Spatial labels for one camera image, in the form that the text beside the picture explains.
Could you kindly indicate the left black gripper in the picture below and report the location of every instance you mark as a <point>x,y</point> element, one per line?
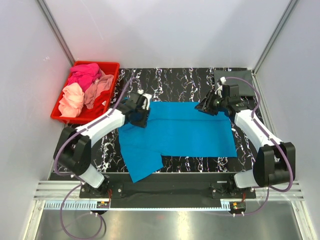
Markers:
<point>142,124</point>

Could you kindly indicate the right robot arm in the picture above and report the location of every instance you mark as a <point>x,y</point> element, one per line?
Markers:
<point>275,160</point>

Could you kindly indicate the peach t shirt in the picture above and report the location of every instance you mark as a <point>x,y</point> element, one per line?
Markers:
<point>72,102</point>

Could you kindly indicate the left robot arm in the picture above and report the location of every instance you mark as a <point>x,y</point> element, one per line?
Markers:
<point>74,147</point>

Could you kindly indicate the blue t shirt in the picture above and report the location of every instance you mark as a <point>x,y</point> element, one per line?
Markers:
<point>174,129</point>

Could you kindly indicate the red t shirt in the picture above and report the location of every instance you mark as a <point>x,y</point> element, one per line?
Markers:
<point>94,105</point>

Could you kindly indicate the dusty pink t shirt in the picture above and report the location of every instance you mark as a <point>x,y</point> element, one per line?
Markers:
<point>94,91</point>

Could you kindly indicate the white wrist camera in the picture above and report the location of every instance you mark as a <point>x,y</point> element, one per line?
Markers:
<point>220,83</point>
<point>147,99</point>

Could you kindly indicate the hot pink t shirt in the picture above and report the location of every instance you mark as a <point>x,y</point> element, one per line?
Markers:
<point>84,75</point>

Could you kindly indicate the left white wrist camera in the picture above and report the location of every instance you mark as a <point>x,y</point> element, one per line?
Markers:
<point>147,99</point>

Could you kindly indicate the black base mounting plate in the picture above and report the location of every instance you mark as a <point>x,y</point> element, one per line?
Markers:
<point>170,191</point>

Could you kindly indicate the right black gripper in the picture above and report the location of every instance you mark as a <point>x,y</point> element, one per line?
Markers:
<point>205,105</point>

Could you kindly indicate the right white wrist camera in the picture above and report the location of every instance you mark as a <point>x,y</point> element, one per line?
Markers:
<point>220,83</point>

